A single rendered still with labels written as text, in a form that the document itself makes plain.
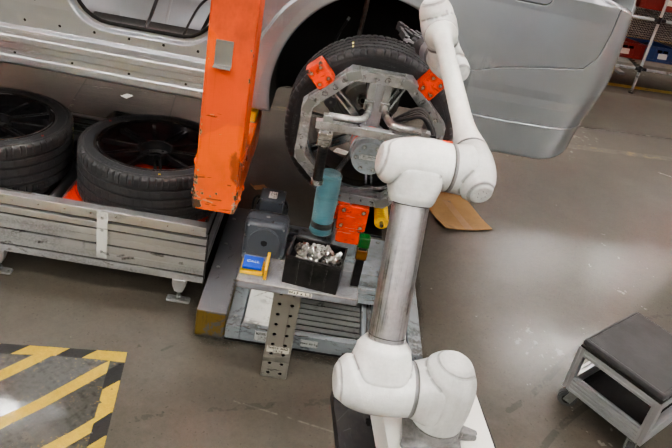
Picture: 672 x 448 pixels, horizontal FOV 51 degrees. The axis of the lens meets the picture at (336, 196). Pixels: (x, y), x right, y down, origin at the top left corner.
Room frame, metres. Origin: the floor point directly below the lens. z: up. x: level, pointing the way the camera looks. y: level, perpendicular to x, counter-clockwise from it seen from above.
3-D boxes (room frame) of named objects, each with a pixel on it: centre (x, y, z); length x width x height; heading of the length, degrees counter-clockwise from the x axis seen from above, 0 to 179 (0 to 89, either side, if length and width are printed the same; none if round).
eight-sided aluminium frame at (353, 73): (2.46, -0.08, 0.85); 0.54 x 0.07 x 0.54; 93
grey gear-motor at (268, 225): (2.63, 0.26, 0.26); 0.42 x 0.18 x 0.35; 3
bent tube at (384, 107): (2.35, -0.18, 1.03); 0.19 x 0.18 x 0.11; 3
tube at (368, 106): (2.34, 0.01, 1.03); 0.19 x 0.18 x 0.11; 3
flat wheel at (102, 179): (2.76, 0.82, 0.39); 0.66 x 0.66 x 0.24
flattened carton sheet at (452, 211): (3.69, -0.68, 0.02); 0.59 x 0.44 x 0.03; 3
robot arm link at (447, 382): (1.50, -0.40, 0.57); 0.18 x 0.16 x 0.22; 100
